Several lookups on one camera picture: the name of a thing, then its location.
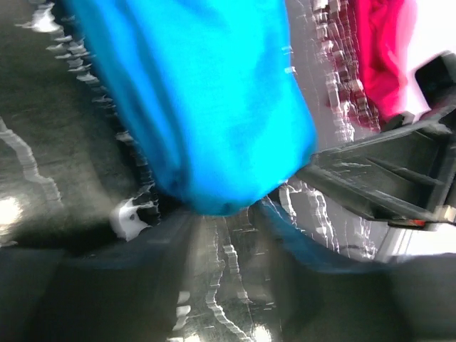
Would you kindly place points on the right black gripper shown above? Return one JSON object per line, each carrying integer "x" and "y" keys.
{"x": 436, "y": 78}

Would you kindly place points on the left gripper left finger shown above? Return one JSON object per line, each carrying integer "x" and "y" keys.
{"x": 125, "y": 292}

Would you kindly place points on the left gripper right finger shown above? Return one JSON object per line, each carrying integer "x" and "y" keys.
{"x": 325, "y": 296}

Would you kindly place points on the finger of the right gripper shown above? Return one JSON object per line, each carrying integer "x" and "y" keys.
{"x": 405, "y": 174}

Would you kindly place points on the blue t shirt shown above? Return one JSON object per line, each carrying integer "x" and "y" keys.
{"x": 206, "y": 89}

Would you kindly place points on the red folded shirt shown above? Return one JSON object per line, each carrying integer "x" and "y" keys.
{"x": 384, "y": 31}

